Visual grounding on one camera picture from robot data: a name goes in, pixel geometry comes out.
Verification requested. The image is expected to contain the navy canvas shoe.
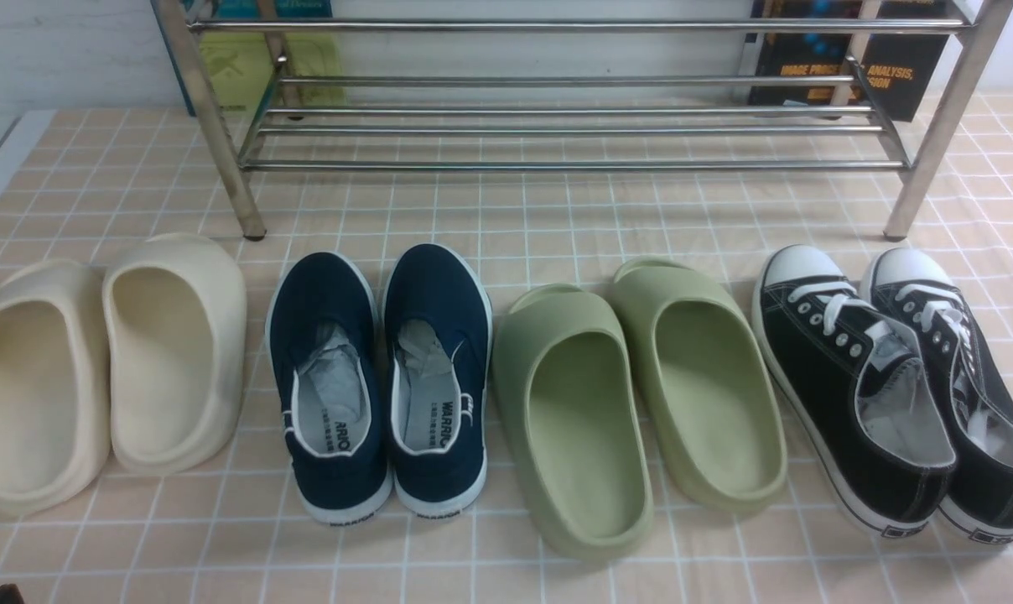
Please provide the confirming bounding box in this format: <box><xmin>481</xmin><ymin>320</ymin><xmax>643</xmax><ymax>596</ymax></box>
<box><xmin>382</xmin><ymin>243</ymin><xmax>494</xmax><ymax>518</ymax></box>
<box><xmin>265</xmin><ymin>252</ymin><xmax>394</xmax><ymax>525</ymax></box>

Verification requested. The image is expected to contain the steel shoe rack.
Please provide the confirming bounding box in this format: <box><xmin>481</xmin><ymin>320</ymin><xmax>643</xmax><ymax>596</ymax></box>
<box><xmin>153</xmin><ymin>1</ymin><xmax>1013</xmax><ymax>242</ymax></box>

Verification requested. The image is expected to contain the green slipper left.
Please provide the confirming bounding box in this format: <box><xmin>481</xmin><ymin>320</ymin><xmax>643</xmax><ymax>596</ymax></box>
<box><xmin>491</xmin><ymin>284</ymin><xmax>653</xmax><ymax>562</ymax></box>

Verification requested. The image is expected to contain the green slipper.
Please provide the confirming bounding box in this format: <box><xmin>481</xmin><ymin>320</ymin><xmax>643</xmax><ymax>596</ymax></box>
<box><xmin>491</xmin><ymin>284</ymin><xmax>653</xmax><ymax>562</ymax></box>
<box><xmin>607</xmin><ymin>257</ymin><xmax>789</xmax><ymax>513</ymax></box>

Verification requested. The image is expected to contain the green slipper right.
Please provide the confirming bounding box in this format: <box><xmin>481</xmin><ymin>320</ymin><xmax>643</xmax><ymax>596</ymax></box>
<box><xmin>607</xmin><ymin>257</ymin><xmax>789</xmax><ymax>513</ymax></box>

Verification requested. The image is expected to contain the cream slipper inner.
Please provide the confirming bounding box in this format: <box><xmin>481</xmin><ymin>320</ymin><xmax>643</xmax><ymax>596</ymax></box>
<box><xmin>101</xmin><ymin>233</ymin><xmax>248</xmax><ymax>476</ymax></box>

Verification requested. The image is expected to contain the cream slipper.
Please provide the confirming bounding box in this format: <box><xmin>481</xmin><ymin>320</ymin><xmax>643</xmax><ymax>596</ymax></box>
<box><xmin>0</xmin><ymin>259</ymin><xmax>112</xmax><ymax>516</ymax></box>
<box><xmin>101</xmin><ymin>233</ymin><xmax>248</xmax><ymax>476</ymax></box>

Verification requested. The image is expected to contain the black canvas sneaker left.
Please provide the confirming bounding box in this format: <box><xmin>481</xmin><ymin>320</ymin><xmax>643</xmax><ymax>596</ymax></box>
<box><xmin>751</xmin><ymin>244</ymin><xmax>958</xmax><ymax>539</ymax></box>

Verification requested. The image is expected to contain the black canvas sneaker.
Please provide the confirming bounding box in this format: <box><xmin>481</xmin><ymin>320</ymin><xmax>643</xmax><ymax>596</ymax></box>
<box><xmin>860</xmin><ymin>247</ymin><xmax>1013</xmax><ymax>545</ymax></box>
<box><xmin>751</xmin><ymin>244</ymin><xmax>958</xmax><ymax>539</ymax></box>

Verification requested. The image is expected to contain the black book orange title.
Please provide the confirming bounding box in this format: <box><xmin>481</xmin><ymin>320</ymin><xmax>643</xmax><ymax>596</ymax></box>
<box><xmin>741</xmin><ymin>1</ymin><xmax>948</xmax><ymax>122</ymax></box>

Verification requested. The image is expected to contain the cream slipper far left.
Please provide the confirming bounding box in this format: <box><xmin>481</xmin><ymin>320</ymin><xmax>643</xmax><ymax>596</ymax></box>
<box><xmin>0</xmin><ymin>259</ymin><xmax>112</xmax><ymax>516</ymax></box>

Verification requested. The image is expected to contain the black canvas sneaker right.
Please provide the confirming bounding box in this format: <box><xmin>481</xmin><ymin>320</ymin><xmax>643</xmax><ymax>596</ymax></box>
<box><xmin>860</xmin><ymin>247</ymin><xmax>1013</xmax><ymax>545</ymax></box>

